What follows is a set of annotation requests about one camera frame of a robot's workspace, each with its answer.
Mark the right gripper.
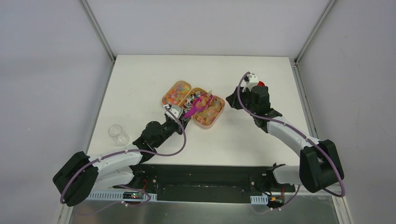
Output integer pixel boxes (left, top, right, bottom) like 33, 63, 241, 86
226, 86, 258, 114

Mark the magenta plastic scoop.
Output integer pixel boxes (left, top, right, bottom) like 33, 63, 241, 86
183, 93, 213, 119

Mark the clear plastic jar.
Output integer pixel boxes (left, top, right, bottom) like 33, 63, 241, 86
108, 124, 130, 147

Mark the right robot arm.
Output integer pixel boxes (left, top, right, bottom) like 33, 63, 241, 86
226, 85, 344, 193

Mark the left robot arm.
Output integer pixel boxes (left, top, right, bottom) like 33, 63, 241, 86
52, 111, 191, 207

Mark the tray of popsicle candies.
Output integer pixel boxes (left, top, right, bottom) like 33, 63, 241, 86
193, 96, 225, 129

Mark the tray of lollipop candies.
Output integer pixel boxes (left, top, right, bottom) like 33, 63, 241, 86
178, 87, 207, 118

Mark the tray of gummy candies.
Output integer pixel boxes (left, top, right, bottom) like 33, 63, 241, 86
162, 80, 191, 105

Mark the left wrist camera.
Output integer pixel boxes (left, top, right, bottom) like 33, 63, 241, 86
164, 105, 184, 120

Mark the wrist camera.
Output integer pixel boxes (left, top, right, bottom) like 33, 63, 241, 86
242, 73, 260, 92
164, 105, 184, 120

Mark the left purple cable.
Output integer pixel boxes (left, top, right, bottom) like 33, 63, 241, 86
59, 106, 187, 205

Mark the purple cable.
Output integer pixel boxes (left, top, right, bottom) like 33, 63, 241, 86
59, 106, 187, 205
236, 71, 346, 214

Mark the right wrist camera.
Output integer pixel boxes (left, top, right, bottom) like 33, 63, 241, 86
242, 73, 260, 92

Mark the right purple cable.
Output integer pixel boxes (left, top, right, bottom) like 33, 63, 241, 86
236, 71, 346, 214

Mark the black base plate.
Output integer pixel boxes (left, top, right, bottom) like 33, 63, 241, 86
125, 164, 296, 203

